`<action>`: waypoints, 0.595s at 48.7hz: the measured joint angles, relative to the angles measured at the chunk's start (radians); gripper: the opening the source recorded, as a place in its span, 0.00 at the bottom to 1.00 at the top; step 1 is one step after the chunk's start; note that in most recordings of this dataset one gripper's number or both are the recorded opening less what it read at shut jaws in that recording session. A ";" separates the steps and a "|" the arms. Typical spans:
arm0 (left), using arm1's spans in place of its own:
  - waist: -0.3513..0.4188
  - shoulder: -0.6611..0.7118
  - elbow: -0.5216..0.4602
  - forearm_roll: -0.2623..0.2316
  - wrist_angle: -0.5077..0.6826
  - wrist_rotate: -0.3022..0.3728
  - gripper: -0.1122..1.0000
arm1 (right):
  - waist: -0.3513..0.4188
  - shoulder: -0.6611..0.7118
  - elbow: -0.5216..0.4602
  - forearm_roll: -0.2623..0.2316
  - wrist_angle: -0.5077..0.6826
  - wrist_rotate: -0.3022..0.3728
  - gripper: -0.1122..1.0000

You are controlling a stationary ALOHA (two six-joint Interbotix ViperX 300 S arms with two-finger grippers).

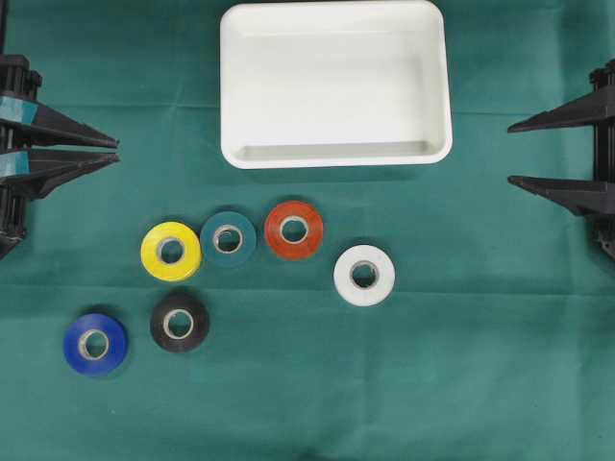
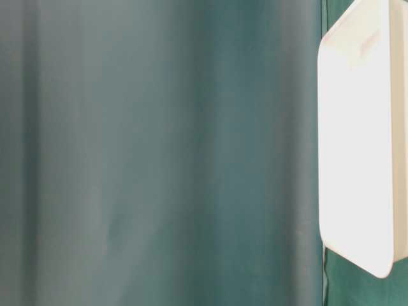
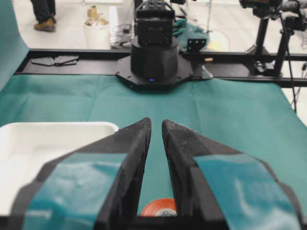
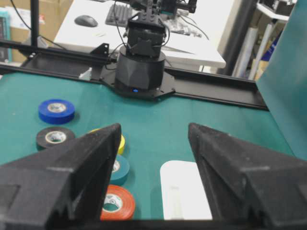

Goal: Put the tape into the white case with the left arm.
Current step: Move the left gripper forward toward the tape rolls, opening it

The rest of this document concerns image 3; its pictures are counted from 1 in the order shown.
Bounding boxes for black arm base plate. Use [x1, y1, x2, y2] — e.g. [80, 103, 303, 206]
[116, 56, 193, 90]

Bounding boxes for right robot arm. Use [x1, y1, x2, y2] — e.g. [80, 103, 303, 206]
[130, 0, 178, 83]

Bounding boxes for green table cloth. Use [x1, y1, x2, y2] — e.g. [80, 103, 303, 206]
[0, 75, 307, 213]

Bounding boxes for green backdrop sheet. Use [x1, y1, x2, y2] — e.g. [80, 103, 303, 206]
[0, 0, 29, 89]

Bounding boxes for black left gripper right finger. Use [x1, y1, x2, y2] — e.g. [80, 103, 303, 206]
[162, 119, 307, 230]

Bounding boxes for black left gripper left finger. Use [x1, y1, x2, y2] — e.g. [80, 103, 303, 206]
[11, 117, 152, 230]

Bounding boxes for black aluminium frame rail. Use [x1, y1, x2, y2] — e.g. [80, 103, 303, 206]
[16, 49, 307, 88]

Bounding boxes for red tape roll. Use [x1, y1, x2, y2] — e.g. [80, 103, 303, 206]
[141, 198, 177, 217]

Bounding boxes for black camera stand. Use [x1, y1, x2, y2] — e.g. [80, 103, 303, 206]
[239, 0, 307, 77]

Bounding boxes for black flat bracket plates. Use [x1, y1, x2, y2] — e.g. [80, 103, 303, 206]
[31, 56, 79, 67]

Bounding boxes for white bucket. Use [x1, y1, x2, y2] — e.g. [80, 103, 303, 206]
[83, 20, 111, 50]

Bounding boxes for person's legs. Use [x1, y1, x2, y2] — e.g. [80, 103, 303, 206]
[31, 0, 57, 32]

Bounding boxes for white plastic tray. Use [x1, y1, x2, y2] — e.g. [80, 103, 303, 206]
[0, 122, 119, 217]

